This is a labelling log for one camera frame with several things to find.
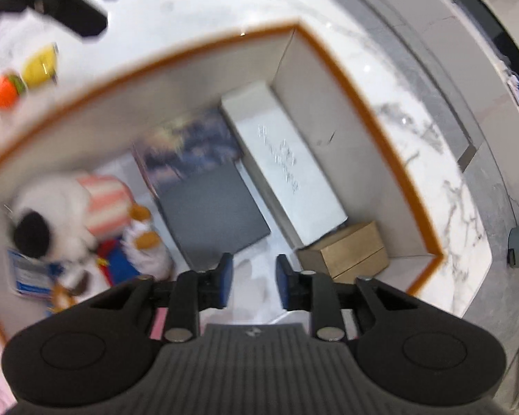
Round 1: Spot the small cardboard box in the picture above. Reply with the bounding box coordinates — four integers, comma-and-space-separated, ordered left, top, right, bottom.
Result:
296, 220, 390, 285

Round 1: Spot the duck plush toy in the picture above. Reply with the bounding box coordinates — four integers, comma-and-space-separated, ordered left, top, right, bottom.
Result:
97, 205, 174, 288

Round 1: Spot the white plush dog striped bucket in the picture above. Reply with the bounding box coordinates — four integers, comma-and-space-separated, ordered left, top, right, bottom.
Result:
9, 173, 136, 269

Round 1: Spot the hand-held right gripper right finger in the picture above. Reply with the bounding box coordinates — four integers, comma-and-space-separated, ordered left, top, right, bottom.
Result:
276, 254, 418, 341

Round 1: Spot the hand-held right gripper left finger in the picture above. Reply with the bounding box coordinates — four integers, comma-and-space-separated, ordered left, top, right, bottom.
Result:
89, 252, 235, 342

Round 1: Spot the long white box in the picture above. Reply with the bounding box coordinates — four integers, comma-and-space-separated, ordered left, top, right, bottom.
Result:
220, 82, 349, 247

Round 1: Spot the dark printed box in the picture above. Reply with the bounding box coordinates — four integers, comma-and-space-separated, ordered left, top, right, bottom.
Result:
132, 110, 272, 271

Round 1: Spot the blue white tag card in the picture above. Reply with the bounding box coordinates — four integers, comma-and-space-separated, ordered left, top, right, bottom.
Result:
6, 248, 53, 297

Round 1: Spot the orange plush keychain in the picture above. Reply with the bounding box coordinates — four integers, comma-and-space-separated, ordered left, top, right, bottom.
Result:
0, 73, 27, 108

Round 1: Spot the orange storage box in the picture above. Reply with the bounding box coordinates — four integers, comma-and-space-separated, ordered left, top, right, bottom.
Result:
0, 19, 449, 347

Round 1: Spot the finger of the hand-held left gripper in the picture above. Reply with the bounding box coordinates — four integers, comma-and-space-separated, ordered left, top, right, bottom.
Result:
47, 0, 109, 38

